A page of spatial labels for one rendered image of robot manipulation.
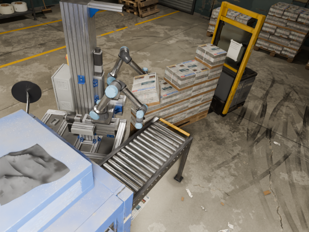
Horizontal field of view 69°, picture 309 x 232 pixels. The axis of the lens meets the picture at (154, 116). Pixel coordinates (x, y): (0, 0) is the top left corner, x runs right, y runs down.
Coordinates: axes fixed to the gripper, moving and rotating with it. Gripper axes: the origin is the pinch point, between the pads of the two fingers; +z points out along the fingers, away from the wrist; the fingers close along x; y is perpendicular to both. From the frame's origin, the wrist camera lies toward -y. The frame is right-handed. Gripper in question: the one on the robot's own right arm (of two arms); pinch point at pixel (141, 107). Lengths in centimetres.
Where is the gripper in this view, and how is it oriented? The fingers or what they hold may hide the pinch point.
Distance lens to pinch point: 269.3
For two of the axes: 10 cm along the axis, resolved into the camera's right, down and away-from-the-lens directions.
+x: -9.7, 1.8, 1.9
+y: -2.6, -7.5, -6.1
